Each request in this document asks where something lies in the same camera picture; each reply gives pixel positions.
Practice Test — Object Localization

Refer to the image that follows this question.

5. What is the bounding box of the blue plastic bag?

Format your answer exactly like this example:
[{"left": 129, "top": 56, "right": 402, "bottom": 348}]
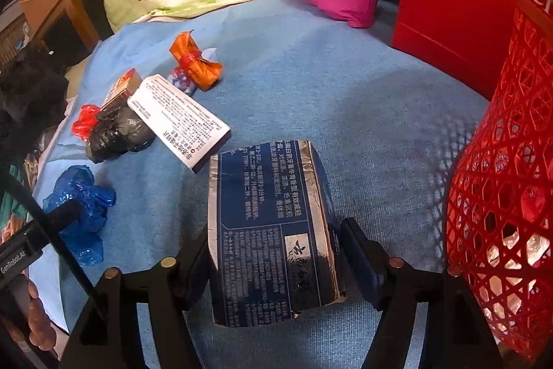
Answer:
[{"left": 42, "top": 165, "right": 117, "bottom": 267}]

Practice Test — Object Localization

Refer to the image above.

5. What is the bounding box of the white blue printed packet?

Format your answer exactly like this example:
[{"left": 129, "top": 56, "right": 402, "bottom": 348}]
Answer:
[{"left": 170, "top": 48, "right": 220, "bottom": 96}]

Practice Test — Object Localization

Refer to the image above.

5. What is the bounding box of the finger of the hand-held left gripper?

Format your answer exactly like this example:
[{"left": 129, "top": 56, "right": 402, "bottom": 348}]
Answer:
[{"left": 43, "top": 200, "right": 83, "bottom": 231}]

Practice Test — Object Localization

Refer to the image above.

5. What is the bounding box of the small orange brown box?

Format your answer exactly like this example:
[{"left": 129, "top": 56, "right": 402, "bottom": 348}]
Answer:
[{"left": 101, "top": 67, "right": 143, "bottom": 114}]

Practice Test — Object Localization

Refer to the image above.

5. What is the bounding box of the red paper bag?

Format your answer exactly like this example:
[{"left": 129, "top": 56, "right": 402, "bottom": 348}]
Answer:
[{"left": 391, "top": 0, "right": 553, "bottom": 102}]

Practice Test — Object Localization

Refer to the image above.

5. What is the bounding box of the white medicine box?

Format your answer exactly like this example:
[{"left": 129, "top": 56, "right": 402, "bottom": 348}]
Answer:
[{"left": 127, "top": 75, "right": 232, "bottom": 173}]

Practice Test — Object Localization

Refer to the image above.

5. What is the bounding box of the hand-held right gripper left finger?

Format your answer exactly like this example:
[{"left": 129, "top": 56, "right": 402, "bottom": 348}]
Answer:
[{"left": 58, "top": 235, "right": 212, "bottom": 369}]

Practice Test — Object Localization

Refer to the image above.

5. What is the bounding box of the dark blue foil box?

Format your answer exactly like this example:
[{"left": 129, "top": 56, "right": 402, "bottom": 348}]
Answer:
[{"left": 207, "top": 140, "right": 348, "bottom": 329}]

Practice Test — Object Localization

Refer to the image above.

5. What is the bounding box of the red plastic mesh basket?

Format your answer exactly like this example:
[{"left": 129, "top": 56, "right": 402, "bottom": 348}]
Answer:
[{"left": 445, "top": 8, "right": 553, "bottom": 365}]

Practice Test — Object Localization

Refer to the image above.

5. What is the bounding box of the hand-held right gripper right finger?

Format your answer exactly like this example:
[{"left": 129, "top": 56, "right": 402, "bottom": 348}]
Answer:
[{"left": 340, "top": 218, "right": 504, "bottom": 369}]

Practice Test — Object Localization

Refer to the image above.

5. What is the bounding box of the black plastic bag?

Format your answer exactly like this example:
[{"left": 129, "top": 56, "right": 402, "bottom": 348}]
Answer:
[{"left": 85, "top": 107, "right": 156, "bottom": 164}]

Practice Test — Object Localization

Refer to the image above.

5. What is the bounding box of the person's left hand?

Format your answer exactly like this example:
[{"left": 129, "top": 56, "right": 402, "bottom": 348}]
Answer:
[{"left": 11, "top": 282, "right": 59, "bottom": 358}]

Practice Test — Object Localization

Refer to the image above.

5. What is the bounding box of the light blue blanket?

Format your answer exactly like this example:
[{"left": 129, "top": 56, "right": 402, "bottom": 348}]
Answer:
[{"left": 32, "top": 0, "right": 493, "bottom": 369}]

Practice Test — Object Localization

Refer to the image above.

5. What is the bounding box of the orange plastic bag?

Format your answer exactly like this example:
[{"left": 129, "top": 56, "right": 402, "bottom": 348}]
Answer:
[{"left": 169, "top": 30, "right": 223, "bottom": 91}]

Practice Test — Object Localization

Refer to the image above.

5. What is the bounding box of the black cloth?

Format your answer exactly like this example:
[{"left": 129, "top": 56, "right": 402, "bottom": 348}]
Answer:
[{"left": 0, "top": 49, "right": 70, "bottom": 162}]

